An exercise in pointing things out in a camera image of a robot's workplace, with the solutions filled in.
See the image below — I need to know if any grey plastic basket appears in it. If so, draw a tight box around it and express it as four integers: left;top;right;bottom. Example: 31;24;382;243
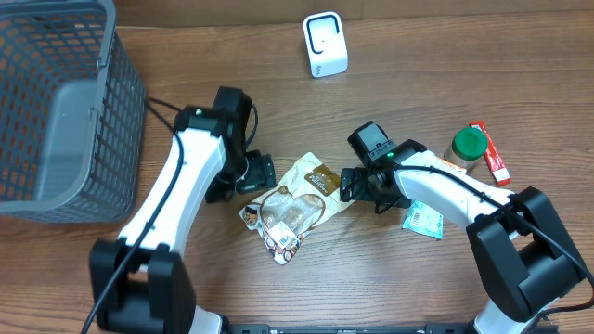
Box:
1;0;147;223

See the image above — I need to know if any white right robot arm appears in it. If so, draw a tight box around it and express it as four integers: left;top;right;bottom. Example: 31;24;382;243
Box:
340;122;593;333

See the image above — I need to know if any green lid jar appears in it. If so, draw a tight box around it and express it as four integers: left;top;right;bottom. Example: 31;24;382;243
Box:
444;127;488;169

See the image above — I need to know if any red stick sachet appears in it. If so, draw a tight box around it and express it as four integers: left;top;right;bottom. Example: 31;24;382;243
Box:
470;121;511;186

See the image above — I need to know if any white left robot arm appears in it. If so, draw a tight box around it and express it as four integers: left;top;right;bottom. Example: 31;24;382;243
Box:
82;86;277;334

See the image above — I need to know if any teal wet wipes pack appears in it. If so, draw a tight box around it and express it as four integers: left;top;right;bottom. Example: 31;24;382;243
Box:
402;201;444;239

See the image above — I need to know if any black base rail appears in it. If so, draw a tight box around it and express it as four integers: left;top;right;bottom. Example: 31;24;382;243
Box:
222;322;561;334

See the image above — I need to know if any beige snack bag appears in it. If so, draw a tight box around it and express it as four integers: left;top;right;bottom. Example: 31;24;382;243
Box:
239;152;351;265

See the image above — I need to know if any orange Kleenex tissue pack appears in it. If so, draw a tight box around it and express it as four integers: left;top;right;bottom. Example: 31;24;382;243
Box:
438;158;468;174

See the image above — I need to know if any white barcode scanner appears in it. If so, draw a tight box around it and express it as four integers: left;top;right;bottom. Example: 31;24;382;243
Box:
303;11;348;78

